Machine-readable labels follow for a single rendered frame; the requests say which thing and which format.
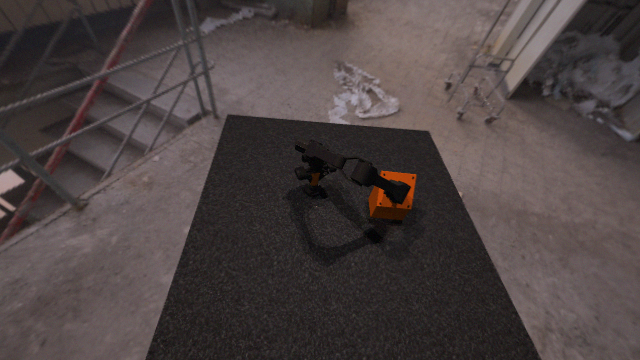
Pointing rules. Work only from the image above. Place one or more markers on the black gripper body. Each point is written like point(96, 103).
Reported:
point(302, 174)

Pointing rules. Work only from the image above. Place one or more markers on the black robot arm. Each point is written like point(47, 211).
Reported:
point(363, 174)

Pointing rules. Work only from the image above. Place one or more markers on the orange knob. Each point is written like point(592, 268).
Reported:
point(315, 178)

